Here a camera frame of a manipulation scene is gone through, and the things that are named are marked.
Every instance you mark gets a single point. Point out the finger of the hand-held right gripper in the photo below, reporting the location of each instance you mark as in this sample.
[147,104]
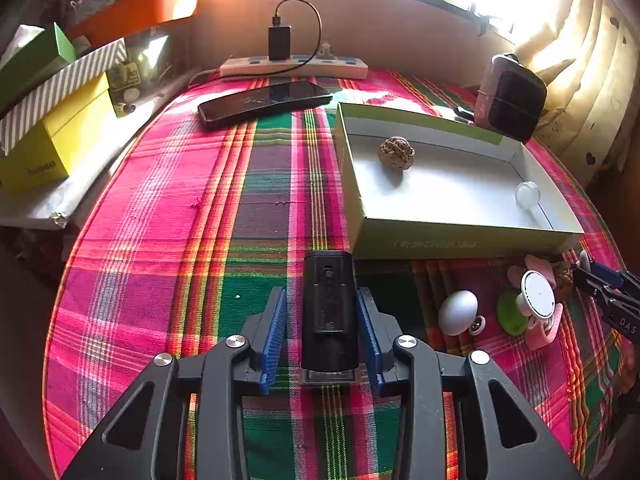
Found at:
[600,291]
[607,272]

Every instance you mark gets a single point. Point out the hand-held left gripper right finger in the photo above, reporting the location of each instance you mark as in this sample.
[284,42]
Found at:
[367,345]

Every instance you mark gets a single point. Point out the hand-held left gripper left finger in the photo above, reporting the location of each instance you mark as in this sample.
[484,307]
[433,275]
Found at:
[275,340]

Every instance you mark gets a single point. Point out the large brown walnut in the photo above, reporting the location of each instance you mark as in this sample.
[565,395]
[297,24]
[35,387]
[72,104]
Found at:
[565,282]

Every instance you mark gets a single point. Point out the black flashlight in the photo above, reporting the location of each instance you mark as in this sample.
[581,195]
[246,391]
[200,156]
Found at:
[327,310]

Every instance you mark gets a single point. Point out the white round disc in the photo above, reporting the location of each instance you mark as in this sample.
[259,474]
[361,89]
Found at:
[537,292]

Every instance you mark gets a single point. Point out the pink holder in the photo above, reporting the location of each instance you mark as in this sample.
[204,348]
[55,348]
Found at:
[542,337]

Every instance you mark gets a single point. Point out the white round suction hook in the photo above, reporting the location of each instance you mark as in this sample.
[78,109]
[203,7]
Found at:
[457,312]

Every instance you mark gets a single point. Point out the green and white cardboard box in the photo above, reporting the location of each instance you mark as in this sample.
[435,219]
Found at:
[450,195]

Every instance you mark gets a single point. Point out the pink flower-shaped piece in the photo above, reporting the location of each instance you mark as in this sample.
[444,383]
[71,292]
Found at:
[540,262]

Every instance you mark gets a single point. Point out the green round disc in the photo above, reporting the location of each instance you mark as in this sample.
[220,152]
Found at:
[507,315]

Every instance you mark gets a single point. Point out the plaid tablecloth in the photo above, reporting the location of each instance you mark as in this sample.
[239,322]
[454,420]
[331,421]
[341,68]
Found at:
[175,260]

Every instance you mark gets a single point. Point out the cream curtain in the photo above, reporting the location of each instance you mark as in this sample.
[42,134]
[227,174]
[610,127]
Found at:
[590,85]

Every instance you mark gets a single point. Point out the small brown walnut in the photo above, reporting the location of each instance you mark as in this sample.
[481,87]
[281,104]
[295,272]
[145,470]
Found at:
[396,154]

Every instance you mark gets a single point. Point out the small black object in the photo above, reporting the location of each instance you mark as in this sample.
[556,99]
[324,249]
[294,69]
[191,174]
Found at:
[463,115]

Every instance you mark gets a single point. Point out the black smartphone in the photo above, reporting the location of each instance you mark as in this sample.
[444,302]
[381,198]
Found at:
[265,100]

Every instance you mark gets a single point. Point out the white power strip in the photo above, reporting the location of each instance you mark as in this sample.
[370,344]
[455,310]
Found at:
[345,67]

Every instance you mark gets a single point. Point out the yellow box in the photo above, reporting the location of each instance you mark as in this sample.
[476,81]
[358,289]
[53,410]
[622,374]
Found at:
[65,135]

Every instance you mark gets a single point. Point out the small white plug adapter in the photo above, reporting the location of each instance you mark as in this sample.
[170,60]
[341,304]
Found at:
[326,50]

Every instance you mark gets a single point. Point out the black charger plug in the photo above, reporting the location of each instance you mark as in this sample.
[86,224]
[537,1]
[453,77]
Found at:
[279,42]

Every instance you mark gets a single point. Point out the small green printed pack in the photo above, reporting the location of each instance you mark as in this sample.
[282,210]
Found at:
[125,80]

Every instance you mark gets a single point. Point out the striped box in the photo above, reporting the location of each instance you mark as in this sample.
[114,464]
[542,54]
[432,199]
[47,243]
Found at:
[75,77]

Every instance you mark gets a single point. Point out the orange tray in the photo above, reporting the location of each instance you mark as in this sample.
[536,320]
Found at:
[145,10]

